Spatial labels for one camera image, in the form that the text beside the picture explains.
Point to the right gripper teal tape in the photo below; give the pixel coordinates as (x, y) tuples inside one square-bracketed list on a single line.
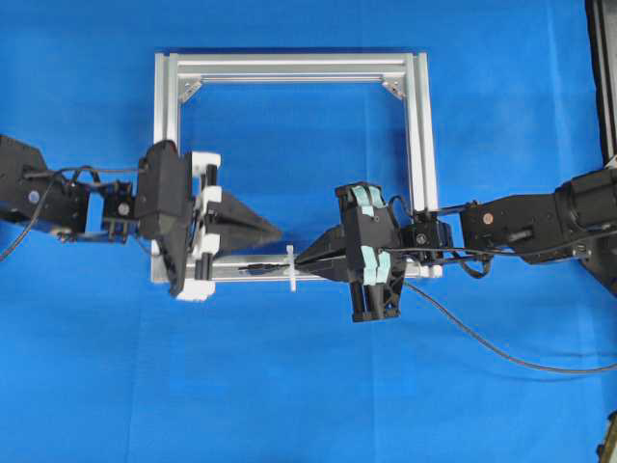
[(370, 236)]

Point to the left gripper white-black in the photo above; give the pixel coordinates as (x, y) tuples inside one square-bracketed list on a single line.
[(207, 244)]

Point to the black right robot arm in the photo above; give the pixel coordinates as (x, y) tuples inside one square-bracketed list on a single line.
[(576, 221)]

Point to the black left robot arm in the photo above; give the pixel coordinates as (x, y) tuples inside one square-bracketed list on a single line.
[(74, 204)]

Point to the blue table mat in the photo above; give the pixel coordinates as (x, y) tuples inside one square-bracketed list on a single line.
[(98, 364)]

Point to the black equipment at right edge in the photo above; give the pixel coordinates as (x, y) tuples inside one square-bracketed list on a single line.
[(601, 24)]

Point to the white string loop holder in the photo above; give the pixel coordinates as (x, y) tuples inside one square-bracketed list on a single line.
[(291, 270)]

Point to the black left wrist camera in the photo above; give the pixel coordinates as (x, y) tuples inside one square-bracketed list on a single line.
[(164, 207)]

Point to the silver corner bracket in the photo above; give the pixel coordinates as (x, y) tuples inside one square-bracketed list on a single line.
[(395, 87), (187, 88)]

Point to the aluminium extrusion frame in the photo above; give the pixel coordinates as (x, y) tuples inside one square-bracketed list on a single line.
[(411, 69)]

